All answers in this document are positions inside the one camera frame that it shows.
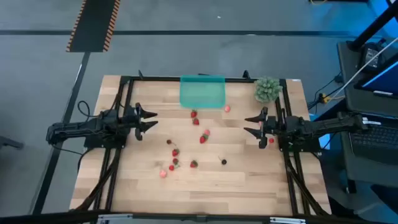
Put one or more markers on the dark chair leg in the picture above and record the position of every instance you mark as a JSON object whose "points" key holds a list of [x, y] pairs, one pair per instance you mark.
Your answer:
{"points": [[9, 142]]}

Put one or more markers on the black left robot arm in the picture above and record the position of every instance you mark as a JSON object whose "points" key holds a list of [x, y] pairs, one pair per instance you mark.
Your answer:
{"points": [[77, 129]]}

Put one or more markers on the black side desk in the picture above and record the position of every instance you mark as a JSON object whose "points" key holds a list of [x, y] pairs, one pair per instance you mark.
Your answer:
{"points": [[351, 102]]}

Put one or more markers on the black mat with striped edges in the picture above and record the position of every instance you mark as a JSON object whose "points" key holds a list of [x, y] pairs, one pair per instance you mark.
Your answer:
{"points": [[93, 25]]}

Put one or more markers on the black rig pole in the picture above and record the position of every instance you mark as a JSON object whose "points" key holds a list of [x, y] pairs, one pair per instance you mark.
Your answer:
{"points": [[373, 27]]}

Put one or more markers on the black laptop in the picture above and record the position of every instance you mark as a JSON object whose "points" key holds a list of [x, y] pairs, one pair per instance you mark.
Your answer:
{"points": [[379, 143]]}

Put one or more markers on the teal translucent plastic container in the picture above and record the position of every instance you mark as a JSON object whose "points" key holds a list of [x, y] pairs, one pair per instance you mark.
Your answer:
{"points": [[202, 91]]}

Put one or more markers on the red plastic strawberry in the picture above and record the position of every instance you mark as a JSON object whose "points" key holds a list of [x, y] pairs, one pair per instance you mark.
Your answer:
{"points": [[175, 161], [193, 114], [175, 152], [193, 164], [196, 121], [202, 139]]}

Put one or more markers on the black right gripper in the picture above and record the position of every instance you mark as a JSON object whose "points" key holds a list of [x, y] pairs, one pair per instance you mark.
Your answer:
{"points": [[270, 126]]}

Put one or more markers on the green succulent in white pot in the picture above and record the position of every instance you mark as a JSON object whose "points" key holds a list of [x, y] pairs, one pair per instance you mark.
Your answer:
{"points": [[267, 89]]}

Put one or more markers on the black rig crossbeam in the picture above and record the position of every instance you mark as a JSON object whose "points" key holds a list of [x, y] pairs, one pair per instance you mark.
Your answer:
{"points": [[62, 218]]}

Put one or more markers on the monitor with blue screen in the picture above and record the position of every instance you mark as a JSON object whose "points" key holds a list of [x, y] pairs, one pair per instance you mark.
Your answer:
{"points": [[384, 82]]}

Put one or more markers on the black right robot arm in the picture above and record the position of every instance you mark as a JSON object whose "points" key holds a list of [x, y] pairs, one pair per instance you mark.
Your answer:
{"points": [[326, 126]]}

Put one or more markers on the dark red plastic cherry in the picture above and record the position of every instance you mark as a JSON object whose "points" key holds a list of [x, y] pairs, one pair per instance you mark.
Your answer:
{"points": [[168, 142], [224, 161]]}

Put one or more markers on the black power adapter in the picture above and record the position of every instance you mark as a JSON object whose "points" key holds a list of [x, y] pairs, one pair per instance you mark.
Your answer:
{"points": [[371, 56]]}

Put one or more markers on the silver aluminium bracket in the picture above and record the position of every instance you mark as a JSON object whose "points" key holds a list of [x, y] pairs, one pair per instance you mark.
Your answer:
{"points": [[287, 221], [115, 219]]}

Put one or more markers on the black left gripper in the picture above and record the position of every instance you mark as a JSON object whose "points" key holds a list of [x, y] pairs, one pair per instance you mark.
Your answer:
{"points": [[138, 121]]}

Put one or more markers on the grey laptop table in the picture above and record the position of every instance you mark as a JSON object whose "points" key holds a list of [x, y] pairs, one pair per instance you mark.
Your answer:
{"points": [[373, 174]]}

